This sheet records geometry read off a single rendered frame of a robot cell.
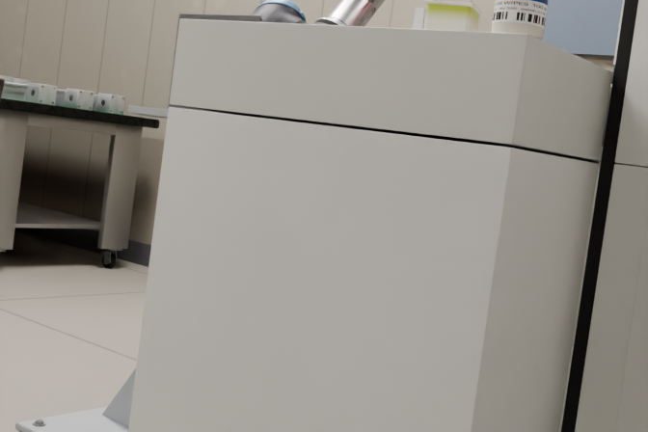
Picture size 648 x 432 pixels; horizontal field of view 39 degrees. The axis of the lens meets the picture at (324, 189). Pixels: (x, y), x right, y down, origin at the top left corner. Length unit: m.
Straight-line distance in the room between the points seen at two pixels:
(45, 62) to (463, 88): 4.92
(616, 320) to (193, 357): 0.68
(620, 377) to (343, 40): 0.68
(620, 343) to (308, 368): 0.50
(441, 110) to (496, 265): 0.22
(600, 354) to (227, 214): 0.64
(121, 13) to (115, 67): 0.31
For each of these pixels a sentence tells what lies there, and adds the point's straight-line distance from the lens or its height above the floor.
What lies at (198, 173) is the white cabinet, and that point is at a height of 0.71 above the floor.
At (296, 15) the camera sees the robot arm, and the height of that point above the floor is 1.09.
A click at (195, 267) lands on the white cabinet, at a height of 0.56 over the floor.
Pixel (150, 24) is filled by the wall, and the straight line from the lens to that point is 5.33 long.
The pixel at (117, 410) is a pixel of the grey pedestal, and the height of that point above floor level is 0.04.
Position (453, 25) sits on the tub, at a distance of 1.46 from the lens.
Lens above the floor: 0.79
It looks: 3 degrees down
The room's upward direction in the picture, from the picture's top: 8 degrees clockwise
